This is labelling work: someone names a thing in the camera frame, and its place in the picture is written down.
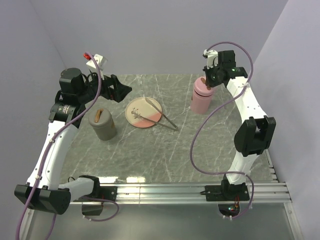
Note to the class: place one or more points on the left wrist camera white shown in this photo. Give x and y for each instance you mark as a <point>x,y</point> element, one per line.
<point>96,59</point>

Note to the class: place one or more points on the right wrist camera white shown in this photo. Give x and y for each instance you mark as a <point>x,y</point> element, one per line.
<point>211,57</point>

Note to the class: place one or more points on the pink cylindrical container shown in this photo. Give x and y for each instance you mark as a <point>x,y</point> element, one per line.
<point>200,104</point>

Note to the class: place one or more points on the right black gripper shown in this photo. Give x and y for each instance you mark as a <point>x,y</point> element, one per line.
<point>209,82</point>

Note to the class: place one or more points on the pink round lid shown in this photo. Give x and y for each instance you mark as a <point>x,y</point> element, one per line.
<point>201,88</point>

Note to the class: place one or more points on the metal tongs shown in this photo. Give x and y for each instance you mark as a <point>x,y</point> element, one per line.
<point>164,121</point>

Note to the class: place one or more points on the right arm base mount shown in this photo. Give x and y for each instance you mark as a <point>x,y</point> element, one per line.
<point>217,195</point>

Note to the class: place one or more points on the pink and cream plate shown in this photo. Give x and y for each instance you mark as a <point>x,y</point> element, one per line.
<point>140,106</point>

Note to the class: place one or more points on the grey cylindrical container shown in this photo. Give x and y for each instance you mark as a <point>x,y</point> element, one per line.
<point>106,134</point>

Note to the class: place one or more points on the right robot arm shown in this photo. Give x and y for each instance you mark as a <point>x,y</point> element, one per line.
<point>254,135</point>

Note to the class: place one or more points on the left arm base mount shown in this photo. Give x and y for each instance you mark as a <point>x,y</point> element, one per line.
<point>94,204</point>

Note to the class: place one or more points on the grey round lid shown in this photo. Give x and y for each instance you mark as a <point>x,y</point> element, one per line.
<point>100,118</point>

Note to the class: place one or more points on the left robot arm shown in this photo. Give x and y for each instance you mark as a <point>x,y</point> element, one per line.
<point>43,191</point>

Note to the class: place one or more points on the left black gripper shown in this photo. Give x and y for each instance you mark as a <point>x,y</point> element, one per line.
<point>119,90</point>

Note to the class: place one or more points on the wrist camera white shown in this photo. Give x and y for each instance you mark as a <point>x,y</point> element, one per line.
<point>211,57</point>
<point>96,59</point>

